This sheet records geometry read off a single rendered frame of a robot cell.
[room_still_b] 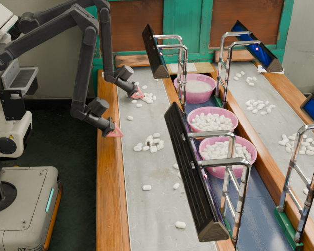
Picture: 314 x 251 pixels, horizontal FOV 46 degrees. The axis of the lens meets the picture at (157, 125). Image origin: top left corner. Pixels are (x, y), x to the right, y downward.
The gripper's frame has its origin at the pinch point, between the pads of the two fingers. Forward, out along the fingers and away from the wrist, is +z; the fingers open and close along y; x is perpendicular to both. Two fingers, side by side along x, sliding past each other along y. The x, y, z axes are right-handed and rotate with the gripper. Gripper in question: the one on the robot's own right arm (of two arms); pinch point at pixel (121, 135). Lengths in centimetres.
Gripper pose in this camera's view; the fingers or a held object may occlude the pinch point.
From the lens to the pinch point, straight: 177.0
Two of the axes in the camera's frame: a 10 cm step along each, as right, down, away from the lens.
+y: -1.3, -5.3, 8.4
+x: -6.5, 6.9, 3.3
